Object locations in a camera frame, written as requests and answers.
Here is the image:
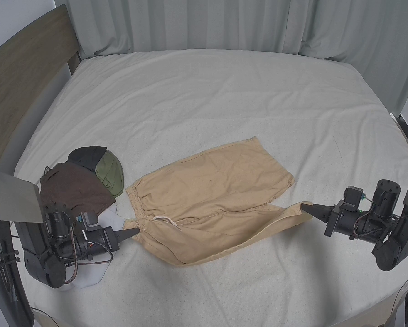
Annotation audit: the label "white garment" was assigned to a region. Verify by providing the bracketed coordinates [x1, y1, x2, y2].
[62, 204, 138, 290]

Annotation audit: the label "brown garment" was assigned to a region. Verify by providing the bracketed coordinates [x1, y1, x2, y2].
[39, 162, 117, 218]

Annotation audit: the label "green garment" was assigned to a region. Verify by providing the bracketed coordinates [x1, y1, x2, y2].
[95, 149, 125, 197]

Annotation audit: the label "pale grey curtain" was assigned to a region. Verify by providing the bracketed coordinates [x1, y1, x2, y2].
[56, 0, 305, 60]
[297, 0, 408, 116]

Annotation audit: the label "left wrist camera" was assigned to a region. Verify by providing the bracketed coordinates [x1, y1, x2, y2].
[77, 211, 99, 231]

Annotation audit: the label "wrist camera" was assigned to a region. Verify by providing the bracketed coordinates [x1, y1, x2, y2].
[342, 185, 365, 212]
[77, 211, 99, 231]

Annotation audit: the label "bed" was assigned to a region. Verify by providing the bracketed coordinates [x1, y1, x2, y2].
[0, 4, 408, 327]

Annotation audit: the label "beige shorts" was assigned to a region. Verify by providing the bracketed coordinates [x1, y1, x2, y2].
[124, 135, 314, 267]

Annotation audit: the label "black garment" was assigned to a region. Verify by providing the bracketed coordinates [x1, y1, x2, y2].
[67, 145, 108, 178]

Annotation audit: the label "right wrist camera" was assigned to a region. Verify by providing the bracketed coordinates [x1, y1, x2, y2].
[342, 185, 365, 212]

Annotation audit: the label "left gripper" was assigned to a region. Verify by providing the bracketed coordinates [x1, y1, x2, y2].
[85, 226, 122, 255]

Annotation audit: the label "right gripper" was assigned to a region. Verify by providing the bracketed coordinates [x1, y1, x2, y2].
[324, 205, 361, 240]

